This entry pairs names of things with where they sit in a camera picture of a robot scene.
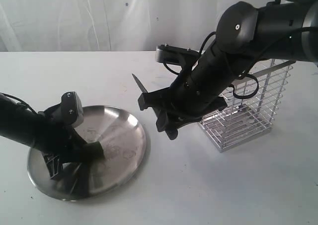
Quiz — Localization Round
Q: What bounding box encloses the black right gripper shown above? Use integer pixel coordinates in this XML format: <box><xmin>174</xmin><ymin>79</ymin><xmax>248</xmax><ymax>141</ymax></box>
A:
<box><xmin>138</xmin><ymin>86</ymin><xmax>227</xmax><ymax>140</ymax></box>

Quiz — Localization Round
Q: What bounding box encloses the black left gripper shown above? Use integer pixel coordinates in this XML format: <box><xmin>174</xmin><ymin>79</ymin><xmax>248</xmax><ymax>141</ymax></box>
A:
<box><xmin>37</xmin><ymin>126</ymin><xmax>105</xmax><ymax>180</ymax></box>

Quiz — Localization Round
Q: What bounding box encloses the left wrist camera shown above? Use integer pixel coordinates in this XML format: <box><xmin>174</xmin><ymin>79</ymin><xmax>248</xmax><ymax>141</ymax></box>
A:
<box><xmin>60</xmin><ymin>91</ymin><xmax>84</xmax><ymax>128</ymax></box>

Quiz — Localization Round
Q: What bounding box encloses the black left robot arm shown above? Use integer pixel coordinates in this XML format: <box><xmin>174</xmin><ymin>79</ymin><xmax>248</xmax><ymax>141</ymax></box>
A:
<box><xmin>0</xmin><ymin>91</ymin><xmax>104</xmax><ymax>179</ymax></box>

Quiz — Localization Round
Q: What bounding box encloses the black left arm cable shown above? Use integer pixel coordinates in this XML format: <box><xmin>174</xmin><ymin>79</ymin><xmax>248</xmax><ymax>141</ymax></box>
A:
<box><xmin>0</xmin><ymin>92</ymin><xmax>43</xmax><ymax>115</ymax></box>

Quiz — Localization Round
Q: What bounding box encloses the knife with grey handle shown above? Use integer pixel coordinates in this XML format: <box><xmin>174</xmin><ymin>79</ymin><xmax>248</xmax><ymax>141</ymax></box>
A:
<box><xmin>132</xmin><ymin>74</ymin><xmax>148</xmax><ymax>93</ymax></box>

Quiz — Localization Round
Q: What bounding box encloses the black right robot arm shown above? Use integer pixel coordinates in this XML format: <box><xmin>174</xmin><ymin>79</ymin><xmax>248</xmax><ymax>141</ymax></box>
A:
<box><xmin>138</xmin><ymin>0</ymin><xmax>318</xmax><ymax>140</ymax></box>

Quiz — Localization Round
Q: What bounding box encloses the round stainless steel plate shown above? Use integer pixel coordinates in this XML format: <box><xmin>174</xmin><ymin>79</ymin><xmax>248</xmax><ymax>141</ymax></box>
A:
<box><xmin>27</xmin><ymin>105</ymin><xmax>148</xmax><ymax>201</ymax></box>

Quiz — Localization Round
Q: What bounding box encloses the metal wire utensil holder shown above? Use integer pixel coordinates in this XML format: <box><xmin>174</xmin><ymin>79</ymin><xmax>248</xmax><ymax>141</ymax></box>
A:
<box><xmin>199</xmin><ymin>59</ymin><xmax>294</xmax><ymax>152</ymax></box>

